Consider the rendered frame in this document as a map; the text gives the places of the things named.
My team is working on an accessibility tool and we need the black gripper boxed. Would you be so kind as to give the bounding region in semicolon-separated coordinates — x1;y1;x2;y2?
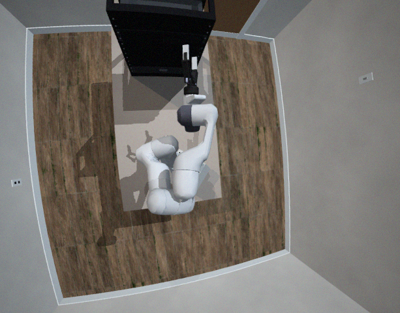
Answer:
181;44;199;95

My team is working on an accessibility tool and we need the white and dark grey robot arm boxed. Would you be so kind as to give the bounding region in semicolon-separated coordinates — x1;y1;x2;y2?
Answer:
136;94;218;215

